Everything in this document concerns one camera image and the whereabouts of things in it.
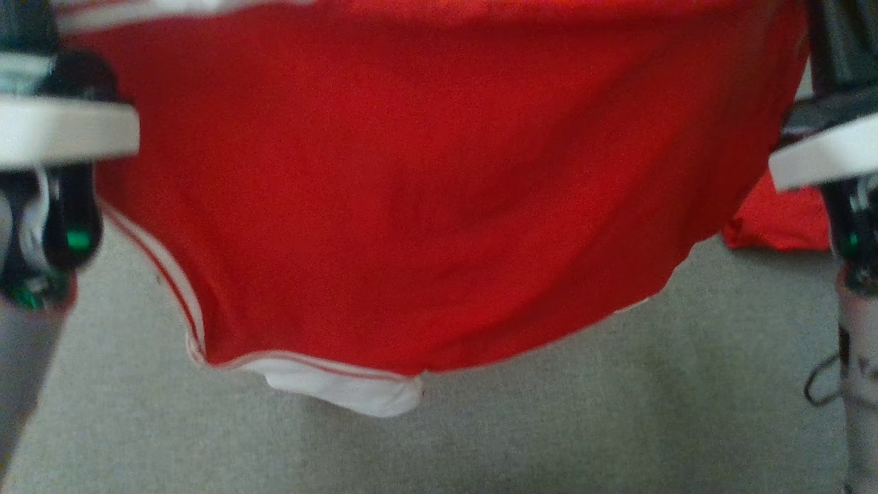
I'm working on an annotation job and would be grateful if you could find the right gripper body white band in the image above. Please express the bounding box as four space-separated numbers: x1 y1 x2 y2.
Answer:
768 89 878 290

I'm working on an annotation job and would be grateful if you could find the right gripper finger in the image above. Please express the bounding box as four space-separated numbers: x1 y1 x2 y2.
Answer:
809 0 878 97

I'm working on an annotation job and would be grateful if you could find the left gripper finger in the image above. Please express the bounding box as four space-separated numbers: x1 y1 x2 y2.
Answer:
41 49 119 101
0 0 60 60

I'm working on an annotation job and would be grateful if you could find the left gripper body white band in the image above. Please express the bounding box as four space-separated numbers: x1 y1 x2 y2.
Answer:
0 95 142 311

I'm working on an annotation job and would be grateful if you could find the red shirt with white stripes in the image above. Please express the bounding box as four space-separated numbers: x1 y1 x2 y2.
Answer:
55 0 832 419

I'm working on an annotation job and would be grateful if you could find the large grey sofa seat cushion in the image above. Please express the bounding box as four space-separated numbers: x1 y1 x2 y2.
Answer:
0 58 878 494

